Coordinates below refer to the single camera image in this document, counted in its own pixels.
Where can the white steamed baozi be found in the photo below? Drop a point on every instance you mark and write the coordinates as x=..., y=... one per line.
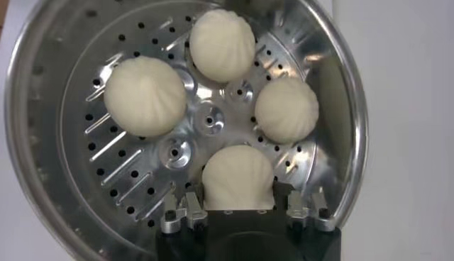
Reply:
x=145, y=95
x=287, y=110
x=237, y=177
x=221, y=44

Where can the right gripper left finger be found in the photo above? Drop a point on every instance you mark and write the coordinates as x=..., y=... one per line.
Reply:
x=189, y=212

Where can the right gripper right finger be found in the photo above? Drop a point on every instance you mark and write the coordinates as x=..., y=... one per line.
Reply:
x=319, y=212

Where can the stainless steel steamer basket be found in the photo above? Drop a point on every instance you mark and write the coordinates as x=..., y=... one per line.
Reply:
x=53, y=142

